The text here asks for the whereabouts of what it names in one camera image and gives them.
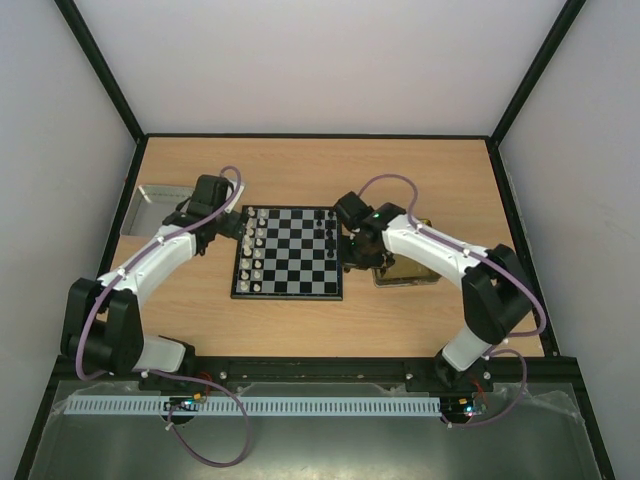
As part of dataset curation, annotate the white slotted cable duct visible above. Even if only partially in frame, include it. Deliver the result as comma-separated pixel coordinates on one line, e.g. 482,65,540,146
63,395,441,417

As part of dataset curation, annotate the gold tin box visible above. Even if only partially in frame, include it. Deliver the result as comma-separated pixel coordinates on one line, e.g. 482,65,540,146
372,250,441,288

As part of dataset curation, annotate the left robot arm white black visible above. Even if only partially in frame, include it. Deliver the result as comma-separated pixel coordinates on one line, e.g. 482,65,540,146
60,165,245,381

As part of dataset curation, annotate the black silver chess board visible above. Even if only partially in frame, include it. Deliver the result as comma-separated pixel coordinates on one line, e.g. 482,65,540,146
230,205,343,301

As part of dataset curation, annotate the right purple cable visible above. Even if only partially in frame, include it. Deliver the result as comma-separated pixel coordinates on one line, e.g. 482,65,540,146
357,173,547,429

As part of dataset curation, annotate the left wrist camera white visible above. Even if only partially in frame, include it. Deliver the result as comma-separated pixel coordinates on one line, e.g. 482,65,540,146
225,180,246,213

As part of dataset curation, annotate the purple cable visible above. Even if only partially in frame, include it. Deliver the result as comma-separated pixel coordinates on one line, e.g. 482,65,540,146
74,166,254,469
357,173,547,429

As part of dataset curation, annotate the silver tin lid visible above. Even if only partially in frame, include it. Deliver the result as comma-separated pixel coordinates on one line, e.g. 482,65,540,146
120,184,194,238

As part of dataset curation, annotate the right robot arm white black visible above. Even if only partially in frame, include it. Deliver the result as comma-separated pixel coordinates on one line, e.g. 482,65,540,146
334,192,536,392

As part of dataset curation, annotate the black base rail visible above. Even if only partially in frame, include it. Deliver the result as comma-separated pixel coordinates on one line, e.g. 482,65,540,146
54,355,586,396

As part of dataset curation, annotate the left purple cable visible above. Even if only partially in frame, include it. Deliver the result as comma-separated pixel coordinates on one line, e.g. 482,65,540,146
74,166,254,469

